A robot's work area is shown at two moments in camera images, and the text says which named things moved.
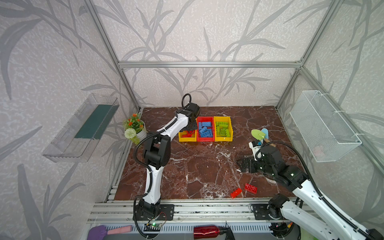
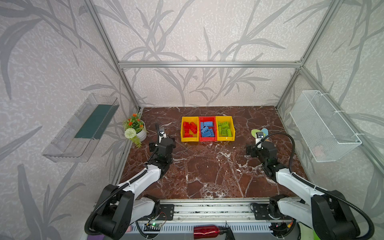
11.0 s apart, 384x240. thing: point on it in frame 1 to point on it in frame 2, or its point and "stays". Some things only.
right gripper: x=250 y=164 to x=256 y=147
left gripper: x=190 y=126 to x=160 y=138
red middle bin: x=205 y=119 stays
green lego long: x=224 y=132 stays
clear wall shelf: x=74 y=141 stays
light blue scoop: x=266 y=131 stays
